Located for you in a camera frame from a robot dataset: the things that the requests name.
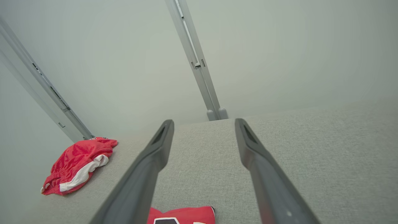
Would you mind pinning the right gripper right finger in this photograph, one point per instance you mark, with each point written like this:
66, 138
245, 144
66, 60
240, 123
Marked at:
270, 186

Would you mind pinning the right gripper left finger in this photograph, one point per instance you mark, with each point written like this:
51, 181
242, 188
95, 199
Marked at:
136, 183

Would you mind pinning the red shirt with white sleeves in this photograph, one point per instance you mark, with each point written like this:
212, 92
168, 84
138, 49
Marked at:
192, 214

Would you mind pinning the red shorts with white trim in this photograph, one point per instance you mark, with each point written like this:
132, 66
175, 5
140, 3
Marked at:
71, 158

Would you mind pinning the grey corner partition post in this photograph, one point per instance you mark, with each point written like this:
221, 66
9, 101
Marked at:
46, 90

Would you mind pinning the grey double partition post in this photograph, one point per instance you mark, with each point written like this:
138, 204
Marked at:
194, 56

